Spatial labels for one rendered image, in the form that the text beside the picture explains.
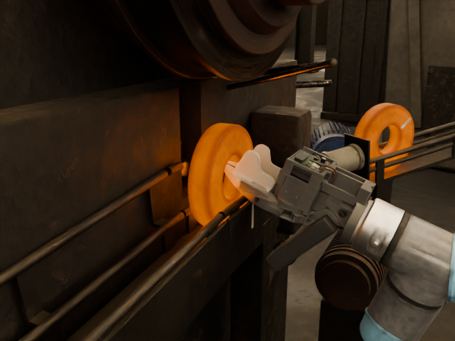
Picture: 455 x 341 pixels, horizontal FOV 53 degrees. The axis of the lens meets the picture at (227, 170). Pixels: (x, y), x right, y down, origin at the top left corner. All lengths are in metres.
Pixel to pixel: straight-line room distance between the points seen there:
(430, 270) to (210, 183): 0.29
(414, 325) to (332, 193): 0.19
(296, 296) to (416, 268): 1.18
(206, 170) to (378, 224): 0.23
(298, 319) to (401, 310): 1.03
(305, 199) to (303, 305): 1.14
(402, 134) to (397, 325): 0.56
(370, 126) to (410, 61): 2.30
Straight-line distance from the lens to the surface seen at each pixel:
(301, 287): 1.82
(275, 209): 0.62
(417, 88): 3.31
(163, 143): 0.64
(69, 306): 0.51
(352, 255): 0.93
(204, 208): 0.63
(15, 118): 0.47
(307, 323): 1.64
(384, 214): 0.60
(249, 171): 0.64
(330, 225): 0.62
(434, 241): 0.61
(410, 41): 3.32
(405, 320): 0.65
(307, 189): 0.60
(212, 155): 0.61
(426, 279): 0.61
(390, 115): 1.07
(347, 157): 1.00
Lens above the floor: 0.96
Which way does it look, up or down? 18 degrees down
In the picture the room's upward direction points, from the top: straight up
